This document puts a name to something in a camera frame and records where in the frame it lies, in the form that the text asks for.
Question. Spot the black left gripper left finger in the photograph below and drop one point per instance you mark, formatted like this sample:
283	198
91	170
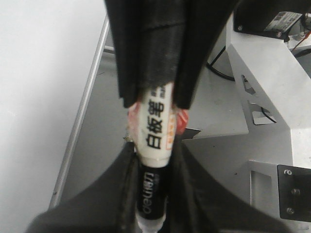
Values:
106	206

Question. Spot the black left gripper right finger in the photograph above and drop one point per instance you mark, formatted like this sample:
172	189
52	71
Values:
199	204

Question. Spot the white black whiteboard marker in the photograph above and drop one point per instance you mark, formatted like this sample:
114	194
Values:
153	123

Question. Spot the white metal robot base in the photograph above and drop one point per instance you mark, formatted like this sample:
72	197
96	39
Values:
261	120

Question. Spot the white whiteboard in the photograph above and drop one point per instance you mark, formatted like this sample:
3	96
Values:
46	51

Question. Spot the black mounting plate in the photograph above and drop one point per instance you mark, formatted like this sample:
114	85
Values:
294	189

